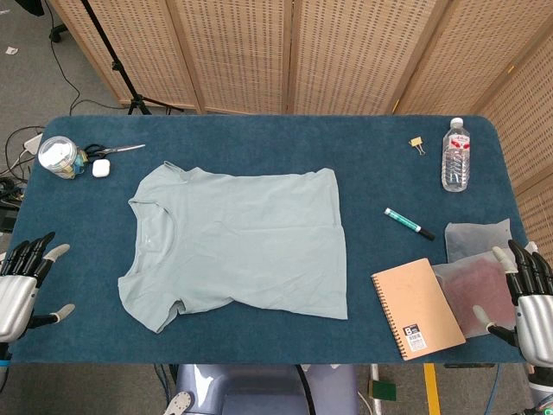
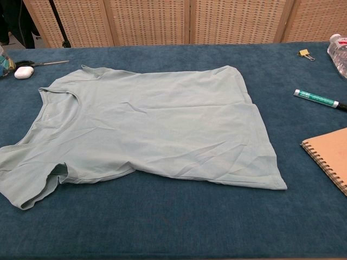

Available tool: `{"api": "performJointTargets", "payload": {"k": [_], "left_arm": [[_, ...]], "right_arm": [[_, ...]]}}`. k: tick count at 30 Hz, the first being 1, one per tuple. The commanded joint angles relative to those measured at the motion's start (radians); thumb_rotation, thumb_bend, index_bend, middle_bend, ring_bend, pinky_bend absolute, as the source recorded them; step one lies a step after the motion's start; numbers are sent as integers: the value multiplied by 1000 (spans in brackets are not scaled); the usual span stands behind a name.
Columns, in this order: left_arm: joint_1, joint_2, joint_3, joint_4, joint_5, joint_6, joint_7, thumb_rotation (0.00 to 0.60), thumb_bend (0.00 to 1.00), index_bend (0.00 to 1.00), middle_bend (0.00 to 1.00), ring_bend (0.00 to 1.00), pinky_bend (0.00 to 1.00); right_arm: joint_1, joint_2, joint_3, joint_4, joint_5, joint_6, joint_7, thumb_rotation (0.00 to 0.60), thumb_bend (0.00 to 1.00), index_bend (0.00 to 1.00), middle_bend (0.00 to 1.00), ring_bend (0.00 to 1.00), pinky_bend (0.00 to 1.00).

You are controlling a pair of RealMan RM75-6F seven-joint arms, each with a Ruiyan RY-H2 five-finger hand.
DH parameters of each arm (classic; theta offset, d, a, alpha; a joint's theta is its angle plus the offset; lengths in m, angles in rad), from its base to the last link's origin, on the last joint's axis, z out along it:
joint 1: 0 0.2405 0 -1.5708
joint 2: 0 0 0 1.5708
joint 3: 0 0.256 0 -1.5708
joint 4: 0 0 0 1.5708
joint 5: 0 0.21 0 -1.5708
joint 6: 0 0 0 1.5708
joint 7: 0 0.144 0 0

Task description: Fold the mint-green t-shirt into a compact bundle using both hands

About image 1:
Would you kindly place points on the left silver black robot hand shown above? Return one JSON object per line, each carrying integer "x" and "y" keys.
{"x": 15, "y": 302}

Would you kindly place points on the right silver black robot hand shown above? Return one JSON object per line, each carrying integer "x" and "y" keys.
{"x": 538, "y": 324}

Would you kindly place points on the light green t-shirt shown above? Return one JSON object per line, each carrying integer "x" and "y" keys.
{"x": 237, "y": 238}

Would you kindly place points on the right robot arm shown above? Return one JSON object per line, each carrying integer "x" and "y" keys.
{"x": 542, "y": 389}

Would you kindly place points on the translucent bag with red content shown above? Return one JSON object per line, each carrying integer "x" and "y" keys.
{"x": 466, "y": 285}

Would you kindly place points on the empty translucent plastic bag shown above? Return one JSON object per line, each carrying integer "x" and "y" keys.
{"x": 475, "y": 238}

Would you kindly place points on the brown spiral notebook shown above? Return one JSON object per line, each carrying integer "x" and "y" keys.
{"x": 415, "y": 302}

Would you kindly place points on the clear plastic jar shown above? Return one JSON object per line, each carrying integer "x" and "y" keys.
{"x": 58, "y": 153}

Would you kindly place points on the white earbuds case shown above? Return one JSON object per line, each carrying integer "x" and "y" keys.
{"x": 101, "y": 168}

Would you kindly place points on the white power strip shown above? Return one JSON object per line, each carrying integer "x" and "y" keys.
{"x": 33, "y": 143}

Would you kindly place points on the green white marker pen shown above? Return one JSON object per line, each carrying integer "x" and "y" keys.
{"x": 406, "y": 221}

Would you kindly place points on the green box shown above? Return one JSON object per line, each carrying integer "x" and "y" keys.
{"x": 384, "y": 391}

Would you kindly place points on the clear plastic water bottle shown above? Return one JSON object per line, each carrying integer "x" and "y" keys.
{"x": 455, "y": 168}

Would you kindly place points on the yellow binder clip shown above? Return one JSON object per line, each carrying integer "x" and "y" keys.
{"x": 416, "y": 142}

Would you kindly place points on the white paper scrap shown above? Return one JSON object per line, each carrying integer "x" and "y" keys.
{"x": 11, "y": 50}

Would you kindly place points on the blue grey robot torso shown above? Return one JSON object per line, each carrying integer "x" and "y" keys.
{"x": 259, "y": 389}

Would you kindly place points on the black tripod stand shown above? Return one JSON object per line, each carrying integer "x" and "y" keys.
{"x": 113, "y": 60}

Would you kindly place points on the blue fabric table cover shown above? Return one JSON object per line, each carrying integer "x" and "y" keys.
{"x": 259, "y": 142}

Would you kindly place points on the wicker folding screen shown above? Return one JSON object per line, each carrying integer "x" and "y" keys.
{"x": 354, "y": 52}

